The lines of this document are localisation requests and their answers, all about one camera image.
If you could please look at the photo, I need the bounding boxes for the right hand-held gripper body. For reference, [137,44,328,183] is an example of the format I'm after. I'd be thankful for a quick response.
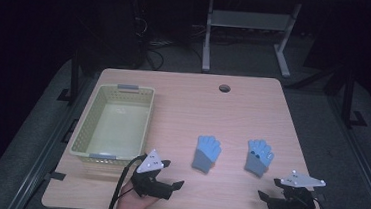
[267,167,328,209]

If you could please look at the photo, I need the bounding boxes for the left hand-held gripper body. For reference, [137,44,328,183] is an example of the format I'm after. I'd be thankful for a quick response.
[128,146,178,202]

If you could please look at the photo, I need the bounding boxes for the blue grey glove dark marks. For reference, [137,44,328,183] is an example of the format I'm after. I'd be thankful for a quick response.
[243,137,277,180]

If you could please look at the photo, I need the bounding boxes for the blue and grey glove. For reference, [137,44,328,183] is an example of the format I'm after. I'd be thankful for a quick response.
[190,133,224,176]

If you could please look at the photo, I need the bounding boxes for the pale yellow plastic basket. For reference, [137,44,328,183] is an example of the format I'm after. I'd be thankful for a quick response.
[68,80,157,169]

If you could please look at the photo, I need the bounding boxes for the person's left hand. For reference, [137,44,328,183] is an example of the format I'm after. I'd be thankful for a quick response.
[112,179,161,209]

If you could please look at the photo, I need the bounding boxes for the black metal stand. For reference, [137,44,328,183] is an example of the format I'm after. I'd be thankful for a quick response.
[56,46,84,104]
[338,65,371,131]

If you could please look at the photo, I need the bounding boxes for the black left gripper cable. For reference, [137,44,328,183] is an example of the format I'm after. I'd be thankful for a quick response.
[107,151,148,209]

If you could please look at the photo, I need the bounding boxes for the black table edge bracket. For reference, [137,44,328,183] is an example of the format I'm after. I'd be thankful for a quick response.
[43,170,68,182]

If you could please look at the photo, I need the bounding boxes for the bundle of floor cables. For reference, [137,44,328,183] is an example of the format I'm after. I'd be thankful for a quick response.
[127,14,208,76]

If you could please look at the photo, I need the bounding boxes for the grey metal table frame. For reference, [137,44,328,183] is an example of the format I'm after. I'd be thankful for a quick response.
[200,0,304,80]

